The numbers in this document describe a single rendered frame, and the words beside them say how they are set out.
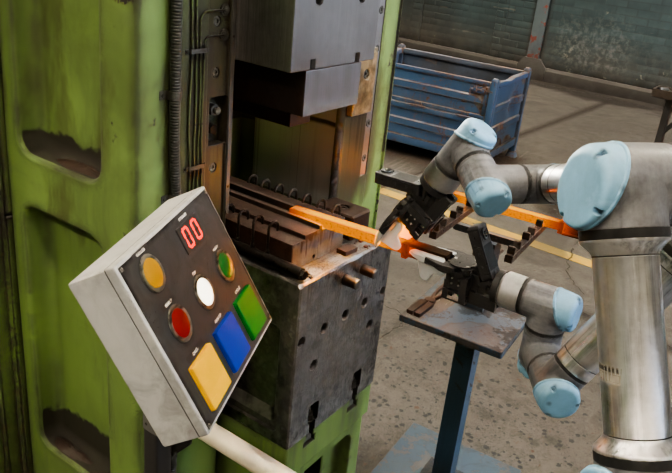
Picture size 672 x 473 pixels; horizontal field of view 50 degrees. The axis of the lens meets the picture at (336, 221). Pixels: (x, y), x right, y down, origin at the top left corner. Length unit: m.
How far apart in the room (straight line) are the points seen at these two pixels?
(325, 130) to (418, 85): 3.62
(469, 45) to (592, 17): 1.65
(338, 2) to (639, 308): 0.86
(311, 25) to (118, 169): 0.46
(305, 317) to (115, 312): 0.68
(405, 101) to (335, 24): 4.06
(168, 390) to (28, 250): 0.82
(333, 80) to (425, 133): 4.01
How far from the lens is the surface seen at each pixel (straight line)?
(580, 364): 1.36
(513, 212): 2.13
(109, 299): 1.03
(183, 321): 1.09
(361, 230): 1.61
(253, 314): 1.28
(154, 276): 1.06
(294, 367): 1.68
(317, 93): 1.52
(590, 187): 0.99
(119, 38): 1.38
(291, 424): 1.78
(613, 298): 1.01
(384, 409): 2.77
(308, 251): 1.66
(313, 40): 1.48
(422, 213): 1.50
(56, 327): 1.92
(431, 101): 5.49
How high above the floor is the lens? 1.65
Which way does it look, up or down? 23 degrees down
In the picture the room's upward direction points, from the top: 6 degrees clockwise
